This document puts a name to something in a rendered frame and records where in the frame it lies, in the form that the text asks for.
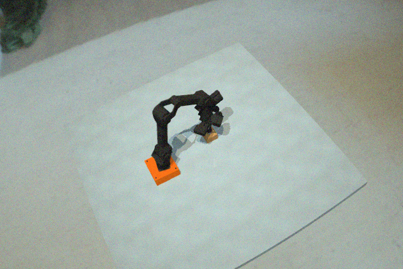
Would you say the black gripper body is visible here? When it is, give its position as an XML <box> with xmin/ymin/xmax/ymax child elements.
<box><xmin>194</xmin><ymin>105</ymin><xmax>219</xmax><ymax>136</ymax></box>

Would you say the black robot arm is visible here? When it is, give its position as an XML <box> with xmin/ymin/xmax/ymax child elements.
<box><xmin>151</xmin><ymin>90</ymin><xmax>224</xmax><ymax>171</ymax></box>

